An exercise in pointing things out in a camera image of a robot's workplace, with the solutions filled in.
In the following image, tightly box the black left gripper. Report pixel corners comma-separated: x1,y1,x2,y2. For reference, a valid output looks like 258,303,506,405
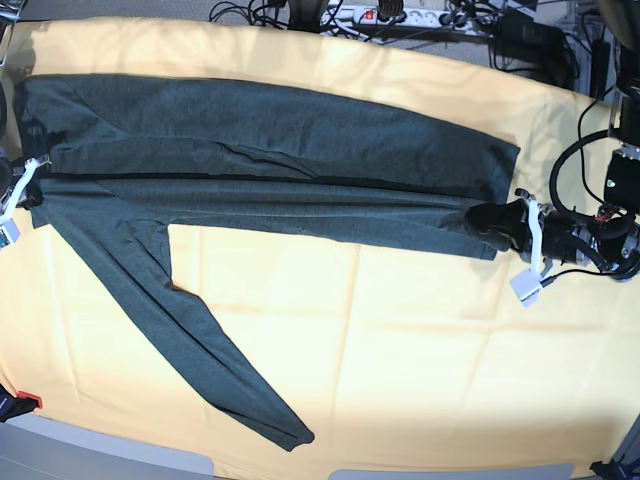
465,200,595,265

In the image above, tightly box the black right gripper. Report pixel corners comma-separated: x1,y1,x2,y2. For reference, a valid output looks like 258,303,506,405
0,157,25,204

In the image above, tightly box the dark green long-sleeve shirt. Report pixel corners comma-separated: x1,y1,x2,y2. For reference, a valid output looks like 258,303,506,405
13,74,519,451

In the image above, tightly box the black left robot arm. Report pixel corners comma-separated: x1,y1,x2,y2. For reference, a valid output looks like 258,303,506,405
465,1,639,290

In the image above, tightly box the yellow table cloth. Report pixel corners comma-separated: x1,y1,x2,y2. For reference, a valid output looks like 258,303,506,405
1,18,639,479

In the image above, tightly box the black power adapter brick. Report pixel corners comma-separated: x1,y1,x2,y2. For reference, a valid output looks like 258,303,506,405
496,15,565,51

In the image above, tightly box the red and black clamp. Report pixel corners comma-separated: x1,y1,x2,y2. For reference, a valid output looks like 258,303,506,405
0,386,43,423

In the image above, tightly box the black table clamp right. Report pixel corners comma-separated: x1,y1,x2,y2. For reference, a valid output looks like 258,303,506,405
590,460,639,480

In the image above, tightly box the white power strip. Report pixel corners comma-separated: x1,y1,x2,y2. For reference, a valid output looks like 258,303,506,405
321,3,478,37

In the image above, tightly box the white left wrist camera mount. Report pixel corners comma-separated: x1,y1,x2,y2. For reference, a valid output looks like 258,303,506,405
510,188,553,307

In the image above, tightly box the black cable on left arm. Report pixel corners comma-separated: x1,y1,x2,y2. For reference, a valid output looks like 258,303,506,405
548,87,631,226

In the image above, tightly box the black vertical post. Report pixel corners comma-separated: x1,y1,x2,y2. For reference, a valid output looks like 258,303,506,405
589,39,611,98

